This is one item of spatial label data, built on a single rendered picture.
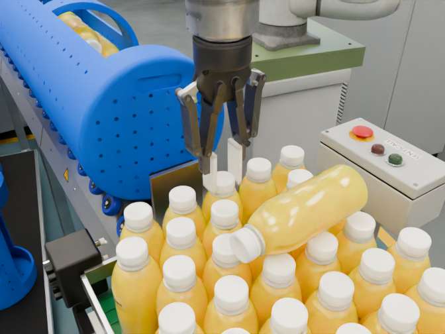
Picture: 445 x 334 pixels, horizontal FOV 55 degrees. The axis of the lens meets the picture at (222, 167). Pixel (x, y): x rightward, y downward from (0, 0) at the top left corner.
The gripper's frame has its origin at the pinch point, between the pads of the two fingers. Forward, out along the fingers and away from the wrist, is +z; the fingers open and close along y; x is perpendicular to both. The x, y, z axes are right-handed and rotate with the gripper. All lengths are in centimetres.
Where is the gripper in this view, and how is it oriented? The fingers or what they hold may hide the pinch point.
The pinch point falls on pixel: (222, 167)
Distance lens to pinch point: 64.9
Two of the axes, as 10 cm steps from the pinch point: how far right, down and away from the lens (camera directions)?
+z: 0.0, 8.2, 5.7
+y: -8.4, 3.1, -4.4
